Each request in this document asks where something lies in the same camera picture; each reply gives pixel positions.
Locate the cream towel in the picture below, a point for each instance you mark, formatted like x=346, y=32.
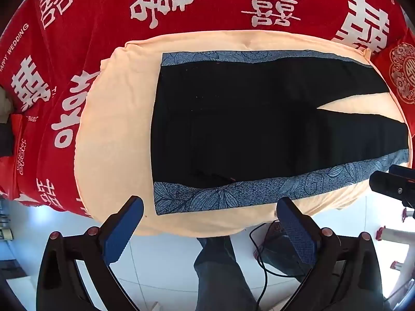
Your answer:
x=120, y=129

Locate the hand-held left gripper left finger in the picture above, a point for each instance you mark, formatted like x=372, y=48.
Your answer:
x=121, y=233

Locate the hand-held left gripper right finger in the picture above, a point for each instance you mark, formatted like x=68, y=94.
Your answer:
x=296, y=230

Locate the red printed cushion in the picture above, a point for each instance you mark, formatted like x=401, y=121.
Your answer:
x=27, y=155

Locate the red printed blanket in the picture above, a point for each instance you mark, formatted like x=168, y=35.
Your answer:
x=210, y=6

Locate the person's leg in jeans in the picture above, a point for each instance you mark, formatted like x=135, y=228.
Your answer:
x=220, y=275

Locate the white furniture frame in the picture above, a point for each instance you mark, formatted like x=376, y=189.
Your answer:
x=402, y=256

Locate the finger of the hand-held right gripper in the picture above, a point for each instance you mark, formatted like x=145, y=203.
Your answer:
x=403, y=170
x=384, y=183

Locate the black pants with blue trim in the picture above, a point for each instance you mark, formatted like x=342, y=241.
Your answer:
x=243, y=120

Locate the black bag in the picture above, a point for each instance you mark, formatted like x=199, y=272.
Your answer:
x=278, y=252

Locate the red patterned pillow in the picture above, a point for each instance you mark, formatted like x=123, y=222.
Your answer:
x=400, y=71

